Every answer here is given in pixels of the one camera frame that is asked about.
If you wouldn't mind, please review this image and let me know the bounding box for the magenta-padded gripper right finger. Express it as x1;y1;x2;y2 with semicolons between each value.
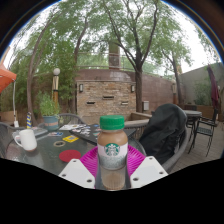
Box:
126;145;169;189

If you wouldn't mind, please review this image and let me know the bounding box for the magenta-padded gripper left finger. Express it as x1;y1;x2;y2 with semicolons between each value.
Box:
58;145;100;190

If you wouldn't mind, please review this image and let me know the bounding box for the coffee drink bottle green cap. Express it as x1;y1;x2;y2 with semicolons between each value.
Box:
96;114;129;192

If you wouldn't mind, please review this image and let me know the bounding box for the flat round red coaster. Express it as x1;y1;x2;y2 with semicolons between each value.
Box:
58;149;82;163

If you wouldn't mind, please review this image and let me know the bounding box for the yellow square sticker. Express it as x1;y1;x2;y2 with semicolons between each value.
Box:
62;134;80;144

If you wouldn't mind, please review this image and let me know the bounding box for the black laptop with stickers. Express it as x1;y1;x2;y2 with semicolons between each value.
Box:
69;123;103;145

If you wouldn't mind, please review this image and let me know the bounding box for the blue rectangular sticker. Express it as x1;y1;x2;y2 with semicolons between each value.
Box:
48;131;64;138

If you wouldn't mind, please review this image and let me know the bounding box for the white printed sticker sheet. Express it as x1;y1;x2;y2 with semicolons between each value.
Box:
59;123;84;131

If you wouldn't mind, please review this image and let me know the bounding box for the white ceramic mug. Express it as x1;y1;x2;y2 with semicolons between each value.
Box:
12;128;38;153

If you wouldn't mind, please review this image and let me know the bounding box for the green plant in blue pot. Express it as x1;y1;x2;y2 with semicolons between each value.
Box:
36;91;63;132

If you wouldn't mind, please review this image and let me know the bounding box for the black metal patio chair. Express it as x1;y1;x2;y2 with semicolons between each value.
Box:
188;108;219;158

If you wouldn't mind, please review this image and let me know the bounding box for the blue yellow striped cone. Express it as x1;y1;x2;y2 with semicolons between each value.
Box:
26;111;33;129

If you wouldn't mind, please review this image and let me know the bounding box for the round dark patio table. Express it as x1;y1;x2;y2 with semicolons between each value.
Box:
182;109;203;129

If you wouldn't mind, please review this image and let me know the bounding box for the tall forked green tree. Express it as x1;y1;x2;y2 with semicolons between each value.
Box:
99;0;194;114

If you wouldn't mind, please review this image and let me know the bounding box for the leaning thin-trunk green tree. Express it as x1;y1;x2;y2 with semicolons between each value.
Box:
9;0;101;127

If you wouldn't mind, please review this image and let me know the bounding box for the closed maroon patio umbrella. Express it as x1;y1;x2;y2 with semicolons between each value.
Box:
206;64;222;111

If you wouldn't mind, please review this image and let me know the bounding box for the orange canopy with white pole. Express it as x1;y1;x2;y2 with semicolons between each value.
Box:
0;63;19;128

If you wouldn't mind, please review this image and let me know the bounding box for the stone brick fountain wall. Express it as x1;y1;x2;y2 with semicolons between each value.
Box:
75;79;137;118

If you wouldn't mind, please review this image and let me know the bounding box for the wooden lamp post white globe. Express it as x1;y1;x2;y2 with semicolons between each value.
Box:
51;67;62;104

